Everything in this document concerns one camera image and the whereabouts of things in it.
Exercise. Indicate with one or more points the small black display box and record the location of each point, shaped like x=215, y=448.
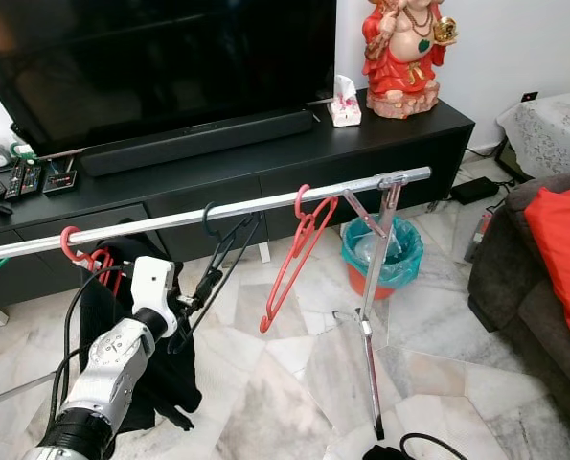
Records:
x=59, y=178

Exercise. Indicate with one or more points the black power adapter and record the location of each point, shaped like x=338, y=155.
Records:
x=471, y=190

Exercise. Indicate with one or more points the black flat television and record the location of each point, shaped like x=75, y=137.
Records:
x=160, y=67

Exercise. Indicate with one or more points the red cushion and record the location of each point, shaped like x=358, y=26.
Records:
x=562, y=259

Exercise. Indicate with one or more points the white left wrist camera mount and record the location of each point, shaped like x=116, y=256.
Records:
x=155, y=287

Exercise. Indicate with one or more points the orange bin with green bag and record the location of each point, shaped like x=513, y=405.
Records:
x=404, y=259

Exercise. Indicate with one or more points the black remote coloured buttons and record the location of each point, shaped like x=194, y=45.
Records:
x=26, y=178

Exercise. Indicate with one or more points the grey cloth covered table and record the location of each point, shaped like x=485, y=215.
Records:
x=548, y=134

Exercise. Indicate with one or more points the red robed figurine statue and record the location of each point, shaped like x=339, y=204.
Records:
x=409, y=53

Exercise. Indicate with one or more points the white tissue box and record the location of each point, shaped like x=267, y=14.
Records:
x=344, y=103

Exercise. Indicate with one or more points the dark grey plastic hanger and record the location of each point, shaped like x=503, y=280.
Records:
x=232, y=244

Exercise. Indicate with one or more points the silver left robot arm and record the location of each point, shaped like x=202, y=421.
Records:
x=112, y=383

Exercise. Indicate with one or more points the black soundbar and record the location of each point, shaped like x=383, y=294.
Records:
x=198, y=142

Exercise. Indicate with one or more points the silver metal clothes rack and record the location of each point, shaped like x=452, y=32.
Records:
x=227, y=213

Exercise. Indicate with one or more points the dark brown sofa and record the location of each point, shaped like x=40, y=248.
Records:
x=505, y=287

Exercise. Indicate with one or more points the red plastic hanger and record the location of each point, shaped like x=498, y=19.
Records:
x=66, y=246
x=299, y=254

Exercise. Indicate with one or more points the black TV console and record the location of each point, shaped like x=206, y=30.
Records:
x=371, y=153

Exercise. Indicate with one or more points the black shirt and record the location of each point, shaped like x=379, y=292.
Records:
x=170, y=383

